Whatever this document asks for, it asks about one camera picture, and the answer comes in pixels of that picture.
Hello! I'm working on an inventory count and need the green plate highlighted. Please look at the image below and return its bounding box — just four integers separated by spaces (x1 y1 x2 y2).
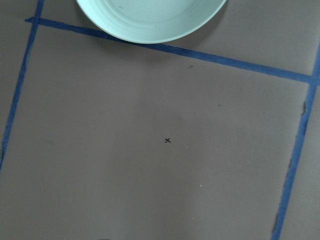
76 0 226 44

